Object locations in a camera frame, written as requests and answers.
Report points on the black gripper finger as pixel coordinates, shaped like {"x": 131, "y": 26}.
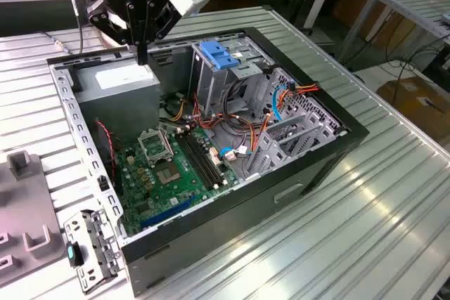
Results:
{"x": 131, "y": 22}
{"x": 151, "y": 19}

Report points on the grey metal disk bay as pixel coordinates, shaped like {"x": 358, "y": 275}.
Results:
{"x": 274, "y": 145}

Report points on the blue plastic drive latch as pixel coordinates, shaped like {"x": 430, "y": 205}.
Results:
{"x": 218, "y": 55}

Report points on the grey optical drive cage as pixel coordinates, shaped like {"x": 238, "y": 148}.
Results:
{"x": 207, "y": 85}

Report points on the grey power supply unit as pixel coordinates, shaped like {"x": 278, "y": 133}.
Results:
{"x": 116, "y": 110}

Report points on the black case fan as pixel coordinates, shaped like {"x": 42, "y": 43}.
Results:
{"x": 103, "y": 145}

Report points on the black RAM slot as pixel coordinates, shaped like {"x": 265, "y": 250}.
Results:
{"x": 191, "y": 159}
{"x": 203, "y": 156}

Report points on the CPU socket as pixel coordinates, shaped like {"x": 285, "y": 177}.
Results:
{"x": 168, "y": 173}

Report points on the black rear case clip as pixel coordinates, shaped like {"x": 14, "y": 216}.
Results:
{"x": 102, "y": 182}

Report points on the green motherboard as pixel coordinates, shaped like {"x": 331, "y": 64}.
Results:
{"x": 186, "y": 180}

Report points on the blue expansion slot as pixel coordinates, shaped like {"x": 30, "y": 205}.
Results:
{"x": 168, "y": 212}

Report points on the grey parts rack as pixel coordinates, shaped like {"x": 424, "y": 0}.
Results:
{"x": 24, "y": 208}

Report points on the black PC case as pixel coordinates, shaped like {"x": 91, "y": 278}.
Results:
{"x": 228, "y": 229}

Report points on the metal slat side table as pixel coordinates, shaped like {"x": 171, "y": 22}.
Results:
{"x": 404, "y": 1}

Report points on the brown cardboard box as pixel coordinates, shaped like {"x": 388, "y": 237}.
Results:
{"x": 411, "y": 103}

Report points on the metal rear slot bracket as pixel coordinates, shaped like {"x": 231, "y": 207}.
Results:
{"x": 102, "y": 244}

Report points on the black teal bracket latch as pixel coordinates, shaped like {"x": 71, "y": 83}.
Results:
{"x": 72, "y": 254}

